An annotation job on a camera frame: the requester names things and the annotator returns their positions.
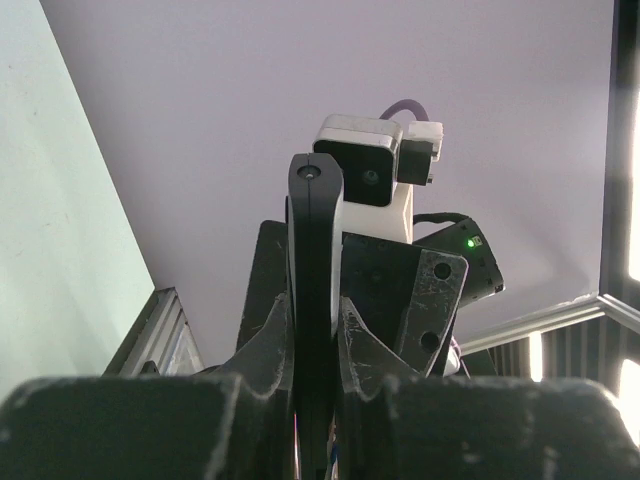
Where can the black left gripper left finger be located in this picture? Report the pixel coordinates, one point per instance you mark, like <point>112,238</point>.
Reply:
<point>235,422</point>

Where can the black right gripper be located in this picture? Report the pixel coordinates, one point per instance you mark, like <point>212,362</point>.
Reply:
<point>406,295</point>

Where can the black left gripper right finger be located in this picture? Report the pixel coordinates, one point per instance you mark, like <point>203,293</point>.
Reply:
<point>394,424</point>

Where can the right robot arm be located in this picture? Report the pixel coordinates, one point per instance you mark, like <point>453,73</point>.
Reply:
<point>460,235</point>

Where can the left aluminium frame post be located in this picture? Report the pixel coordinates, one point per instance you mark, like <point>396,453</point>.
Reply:
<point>160,342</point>

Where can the aluminium frame post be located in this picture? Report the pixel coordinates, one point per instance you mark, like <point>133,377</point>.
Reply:
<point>160,342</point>
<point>582,309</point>

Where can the right aluminium frame post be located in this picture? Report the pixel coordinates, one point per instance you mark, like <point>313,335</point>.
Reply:
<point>582,309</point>

